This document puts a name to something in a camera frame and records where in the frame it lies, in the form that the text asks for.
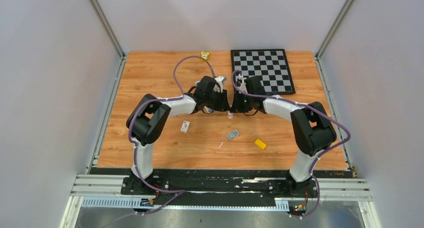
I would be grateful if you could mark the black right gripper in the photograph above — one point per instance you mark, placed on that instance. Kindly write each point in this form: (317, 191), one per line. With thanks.
(236, 107)

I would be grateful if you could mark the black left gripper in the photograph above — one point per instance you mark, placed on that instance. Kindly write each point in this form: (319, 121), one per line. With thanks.
(223, 105)

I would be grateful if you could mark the grey staples tray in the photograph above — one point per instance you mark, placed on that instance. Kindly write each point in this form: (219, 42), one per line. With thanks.
(232, 135)

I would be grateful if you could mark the white staples box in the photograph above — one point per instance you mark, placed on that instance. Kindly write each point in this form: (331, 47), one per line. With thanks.
(185, 126)

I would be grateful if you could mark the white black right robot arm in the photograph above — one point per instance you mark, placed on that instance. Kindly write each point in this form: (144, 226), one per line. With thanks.
(312, 128)

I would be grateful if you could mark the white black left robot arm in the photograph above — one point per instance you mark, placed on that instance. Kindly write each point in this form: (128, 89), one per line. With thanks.
(147, 121)

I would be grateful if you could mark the yellow rectangular block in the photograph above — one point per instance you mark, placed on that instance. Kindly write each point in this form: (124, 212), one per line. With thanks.
(260, 144)

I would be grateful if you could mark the black grey chessboard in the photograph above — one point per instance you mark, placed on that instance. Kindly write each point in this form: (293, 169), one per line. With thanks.
(271, 65)

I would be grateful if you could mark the small yellow toy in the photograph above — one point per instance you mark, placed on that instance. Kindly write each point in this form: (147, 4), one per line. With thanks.
(204, 56)

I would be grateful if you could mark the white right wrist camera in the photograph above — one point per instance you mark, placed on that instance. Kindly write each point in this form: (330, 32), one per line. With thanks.
(241, 83)

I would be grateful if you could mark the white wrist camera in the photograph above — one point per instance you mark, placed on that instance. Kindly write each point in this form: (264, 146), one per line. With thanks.
(219, 83)
(241, 83)

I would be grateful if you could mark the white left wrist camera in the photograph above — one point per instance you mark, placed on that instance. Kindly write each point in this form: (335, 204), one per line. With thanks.
(219, 83)

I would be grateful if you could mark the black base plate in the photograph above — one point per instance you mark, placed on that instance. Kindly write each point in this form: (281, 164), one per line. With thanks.
(215, 183)

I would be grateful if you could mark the aluminium rail base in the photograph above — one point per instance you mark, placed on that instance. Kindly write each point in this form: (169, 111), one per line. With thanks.
(109, 191)

